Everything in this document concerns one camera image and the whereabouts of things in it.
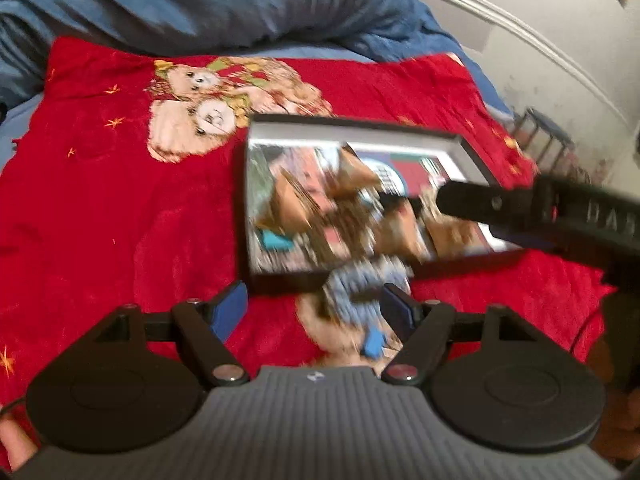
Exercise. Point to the red printed blanket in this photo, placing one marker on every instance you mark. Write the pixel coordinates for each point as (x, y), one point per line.
(125, 220)

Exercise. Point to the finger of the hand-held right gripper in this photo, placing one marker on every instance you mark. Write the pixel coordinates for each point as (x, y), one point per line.
(525, 237)
(480, 202)

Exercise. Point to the blue quilt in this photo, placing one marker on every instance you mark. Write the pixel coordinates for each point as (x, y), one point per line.
(200, 5)

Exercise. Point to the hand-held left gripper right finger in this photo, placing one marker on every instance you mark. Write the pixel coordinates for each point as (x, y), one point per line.
(400, 310)

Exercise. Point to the black shallow box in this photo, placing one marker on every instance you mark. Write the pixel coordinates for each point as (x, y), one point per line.
(350, 129)

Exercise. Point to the person's left hand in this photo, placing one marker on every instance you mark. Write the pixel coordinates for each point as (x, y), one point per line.
(15, 447)

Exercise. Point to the pile of brown packets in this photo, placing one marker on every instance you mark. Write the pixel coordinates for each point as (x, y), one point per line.
(290, 200)

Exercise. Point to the metal stool with blue seat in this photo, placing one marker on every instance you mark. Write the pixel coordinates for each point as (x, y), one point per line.
(547, 130)

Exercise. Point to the white curved moulding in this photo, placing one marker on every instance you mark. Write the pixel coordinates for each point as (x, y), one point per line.
(525, 25)

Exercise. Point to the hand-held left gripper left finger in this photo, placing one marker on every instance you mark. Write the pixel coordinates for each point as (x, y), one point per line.
(227, 310)

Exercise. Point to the person's right forearm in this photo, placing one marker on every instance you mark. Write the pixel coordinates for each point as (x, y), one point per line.
(620, 410)

